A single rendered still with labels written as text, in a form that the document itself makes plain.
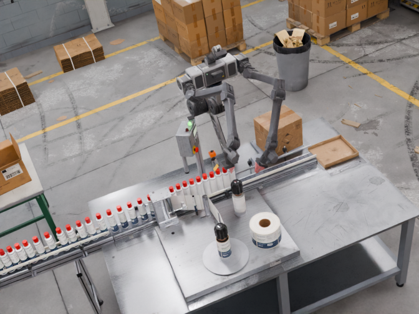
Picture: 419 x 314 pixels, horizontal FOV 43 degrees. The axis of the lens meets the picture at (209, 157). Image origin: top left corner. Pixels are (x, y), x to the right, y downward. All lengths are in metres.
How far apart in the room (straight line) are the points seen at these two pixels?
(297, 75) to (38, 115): 3.32
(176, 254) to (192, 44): 4.02
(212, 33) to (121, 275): 4.28
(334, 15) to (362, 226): 4.14
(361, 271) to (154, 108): 3.48
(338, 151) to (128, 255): 1.82
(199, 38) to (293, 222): 3.91
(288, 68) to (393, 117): 1.31
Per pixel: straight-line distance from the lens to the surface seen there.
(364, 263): 4.32
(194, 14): 6.98
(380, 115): 6.12
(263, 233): 3.44
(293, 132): 4.21
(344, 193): 3.96
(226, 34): 7.33
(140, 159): 5.86
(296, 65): 6.32
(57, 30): 8.91
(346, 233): 3.70
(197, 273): 3.49
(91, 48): 7.99
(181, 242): 3.68
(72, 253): 3.89
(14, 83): 7.46
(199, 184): 3.82
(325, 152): 4.29
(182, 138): 3.59
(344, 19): 7.51
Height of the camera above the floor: 3.59
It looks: 39 degrees down
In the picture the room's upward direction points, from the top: 11 degrees counter-clockwise
